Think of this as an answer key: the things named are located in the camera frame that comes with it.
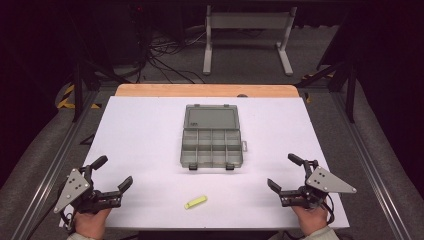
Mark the grey clear compartment box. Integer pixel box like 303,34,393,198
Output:
179,103,249,172

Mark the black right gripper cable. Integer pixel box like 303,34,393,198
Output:
320,193,336,226

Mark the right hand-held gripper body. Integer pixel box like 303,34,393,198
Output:
279,159,358,211

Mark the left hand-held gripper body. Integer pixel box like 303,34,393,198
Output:
53,164,123,215

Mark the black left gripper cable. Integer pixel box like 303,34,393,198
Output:
59,208,77,234

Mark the person's left hand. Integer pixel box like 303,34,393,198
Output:
73,207,113,240

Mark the person's right hand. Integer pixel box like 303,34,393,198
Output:
291,204,330,237

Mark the aluminium floor rail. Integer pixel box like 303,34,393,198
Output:
9,90,99,240
329,90,415,240

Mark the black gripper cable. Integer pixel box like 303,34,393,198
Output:
320,193,336,226
59,208,77,234

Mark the yellow black hazard tape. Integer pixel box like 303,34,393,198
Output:
300,70,335,104
55,84,102,110

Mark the white table cover sheet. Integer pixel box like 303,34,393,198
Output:
58,95,351,231

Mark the tangle of black floor cables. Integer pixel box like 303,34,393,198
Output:
134,28,208,85

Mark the black metal stand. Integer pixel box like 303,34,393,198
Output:
295,58,358,125
70,58,132,123

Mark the small yellow block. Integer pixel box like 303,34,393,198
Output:
183,194,209,211

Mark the black triangular bracket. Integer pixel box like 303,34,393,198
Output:
78,132,97,146

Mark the white metal desk frame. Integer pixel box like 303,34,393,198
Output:
202,4,299,77

